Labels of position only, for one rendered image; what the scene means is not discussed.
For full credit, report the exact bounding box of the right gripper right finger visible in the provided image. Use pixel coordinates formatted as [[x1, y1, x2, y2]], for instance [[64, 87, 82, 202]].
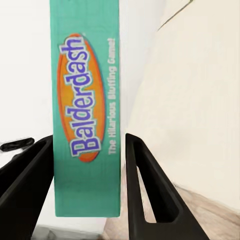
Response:
[[125, 133, 209, 240]]

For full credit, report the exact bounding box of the board game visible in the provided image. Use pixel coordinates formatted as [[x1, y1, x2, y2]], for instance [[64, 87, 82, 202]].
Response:
[[49, 0, 123, 218]]

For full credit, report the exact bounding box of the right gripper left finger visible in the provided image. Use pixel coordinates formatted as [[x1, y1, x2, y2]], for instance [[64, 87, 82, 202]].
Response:
[[0, 135, 54, 240]]

